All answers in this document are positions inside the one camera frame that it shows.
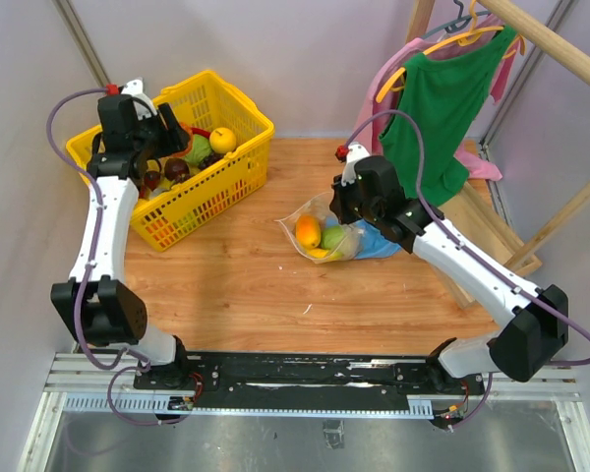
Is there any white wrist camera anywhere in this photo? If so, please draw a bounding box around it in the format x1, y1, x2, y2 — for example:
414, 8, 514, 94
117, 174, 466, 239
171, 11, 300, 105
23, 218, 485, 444
341, 142, 371, 186
120, 77, 158, 120

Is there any yellow toy apple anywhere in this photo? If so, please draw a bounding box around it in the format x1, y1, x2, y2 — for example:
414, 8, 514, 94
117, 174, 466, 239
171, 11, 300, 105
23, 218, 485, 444
208, 127, 237, 154

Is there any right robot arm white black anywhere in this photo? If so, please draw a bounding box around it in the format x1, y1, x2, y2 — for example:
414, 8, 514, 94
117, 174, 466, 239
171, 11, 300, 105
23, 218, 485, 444
329, 151, 568, 393

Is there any white toy garlic bulb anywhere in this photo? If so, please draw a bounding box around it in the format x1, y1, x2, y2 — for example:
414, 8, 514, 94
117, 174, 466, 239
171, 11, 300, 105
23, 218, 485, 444
338, 228, 364, 261

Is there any blue cartoon print cloth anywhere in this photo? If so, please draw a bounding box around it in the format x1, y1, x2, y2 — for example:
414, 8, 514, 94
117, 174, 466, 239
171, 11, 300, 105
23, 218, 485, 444
354, 220, 402, 260

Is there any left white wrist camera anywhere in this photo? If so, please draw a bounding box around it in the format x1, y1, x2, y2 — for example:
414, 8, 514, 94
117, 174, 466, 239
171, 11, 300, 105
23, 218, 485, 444
120, 77, 158, 120

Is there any green toy cabbage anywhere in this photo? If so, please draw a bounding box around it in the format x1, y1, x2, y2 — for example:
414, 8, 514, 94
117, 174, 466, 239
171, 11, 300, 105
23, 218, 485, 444
320, 225, 348, 250
183, 134, 212, 167

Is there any dark purple toy fruit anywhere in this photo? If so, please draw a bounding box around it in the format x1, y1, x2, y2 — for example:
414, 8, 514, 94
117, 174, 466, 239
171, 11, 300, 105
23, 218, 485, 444
164, 157, 190, 183

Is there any grey clothes hanger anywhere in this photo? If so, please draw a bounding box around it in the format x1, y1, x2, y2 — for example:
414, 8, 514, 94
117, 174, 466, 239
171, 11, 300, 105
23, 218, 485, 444
421, 0, 491, 40

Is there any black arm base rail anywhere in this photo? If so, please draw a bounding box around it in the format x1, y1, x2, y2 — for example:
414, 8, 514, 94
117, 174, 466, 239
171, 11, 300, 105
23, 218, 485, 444
134, 351, 485, 413

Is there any red toy chili pepper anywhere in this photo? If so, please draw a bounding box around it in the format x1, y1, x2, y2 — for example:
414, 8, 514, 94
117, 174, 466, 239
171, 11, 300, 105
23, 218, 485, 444
190, 127, 210, 139

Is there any clear dotted zip top bag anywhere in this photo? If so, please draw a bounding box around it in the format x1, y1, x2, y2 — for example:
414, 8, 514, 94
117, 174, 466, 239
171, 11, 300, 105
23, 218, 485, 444
276, 192, 365, 265

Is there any green shirt on hanger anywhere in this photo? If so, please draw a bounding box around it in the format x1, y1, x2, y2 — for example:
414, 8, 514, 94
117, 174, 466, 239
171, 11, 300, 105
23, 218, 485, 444
379, 26, 516, 207

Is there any yellow orange toy mango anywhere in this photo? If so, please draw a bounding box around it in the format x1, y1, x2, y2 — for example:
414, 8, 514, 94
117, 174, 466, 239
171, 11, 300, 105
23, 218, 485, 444
295, 214, 322, 250

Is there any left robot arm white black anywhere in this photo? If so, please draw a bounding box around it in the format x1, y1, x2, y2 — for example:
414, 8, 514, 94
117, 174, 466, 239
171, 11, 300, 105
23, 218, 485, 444
50, 87, 191, 389

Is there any yellow clothes hanger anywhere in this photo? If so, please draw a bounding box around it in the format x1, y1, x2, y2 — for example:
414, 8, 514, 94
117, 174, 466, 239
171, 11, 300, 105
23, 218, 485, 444
375, 1, 503, 103

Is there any dark toy grapes bunch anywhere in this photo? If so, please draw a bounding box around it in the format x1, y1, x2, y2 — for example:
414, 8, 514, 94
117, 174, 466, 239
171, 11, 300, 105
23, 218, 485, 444
197, 153, 223, 170

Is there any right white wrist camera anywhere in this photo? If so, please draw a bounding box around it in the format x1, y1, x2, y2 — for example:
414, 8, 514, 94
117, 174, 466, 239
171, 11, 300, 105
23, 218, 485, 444
341, 142, 371, 186

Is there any yellow toy banana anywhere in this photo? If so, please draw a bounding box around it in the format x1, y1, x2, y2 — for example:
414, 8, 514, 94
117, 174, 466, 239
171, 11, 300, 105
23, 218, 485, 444
306, 248, 343, 263

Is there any dark red toy fig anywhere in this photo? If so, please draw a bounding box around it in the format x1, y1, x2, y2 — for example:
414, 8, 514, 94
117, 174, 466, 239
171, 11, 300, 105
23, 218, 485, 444
143, 170, 161, 192

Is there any wooden clothes rack frame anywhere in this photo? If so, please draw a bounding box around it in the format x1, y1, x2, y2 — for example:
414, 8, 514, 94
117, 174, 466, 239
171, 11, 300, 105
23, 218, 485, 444
402, 0, 590, 311

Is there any pink shirt on hanger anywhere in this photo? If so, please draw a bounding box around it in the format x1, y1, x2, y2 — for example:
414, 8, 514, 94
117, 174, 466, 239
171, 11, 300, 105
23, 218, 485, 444
356, 13, 517, 183

